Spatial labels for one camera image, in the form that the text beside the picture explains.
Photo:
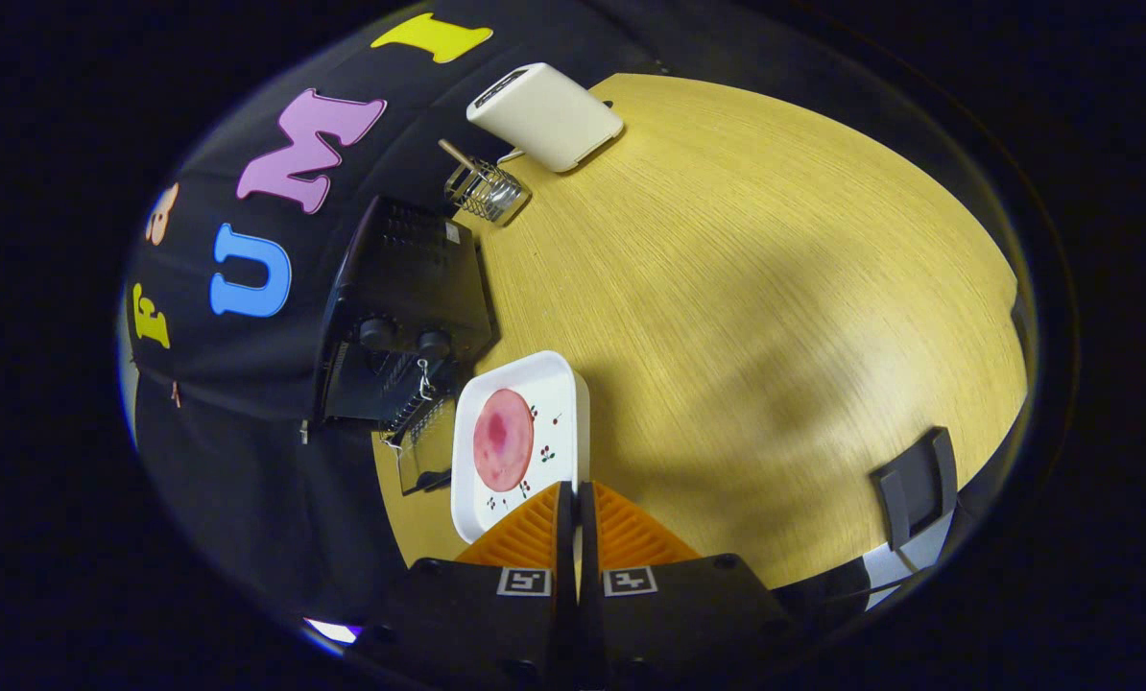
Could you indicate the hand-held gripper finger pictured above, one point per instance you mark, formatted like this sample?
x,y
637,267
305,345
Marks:
x,y
565,576
587,576

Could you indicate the pink ham slice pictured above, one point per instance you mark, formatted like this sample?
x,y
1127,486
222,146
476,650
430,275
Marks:
x,y
503,441

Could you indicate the white square plate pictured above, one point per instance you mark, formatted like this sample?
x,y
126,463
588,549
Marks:
x,y
559,403

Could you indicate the black toaster oven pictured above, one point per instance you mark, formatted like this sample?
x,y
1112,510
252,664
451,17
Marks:
x,y
419,278

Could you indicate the white bread toaster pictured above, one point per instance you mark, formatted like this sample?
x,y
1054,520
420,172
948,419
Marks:
x,y
554,120

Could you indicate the black backdrop cloth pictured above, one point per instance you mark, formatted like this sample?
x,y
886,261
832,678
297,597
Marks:
x,y
247,461

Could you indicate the wooden stick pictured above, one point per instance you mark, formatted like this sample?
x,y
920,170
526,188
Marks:
x,y
453,152

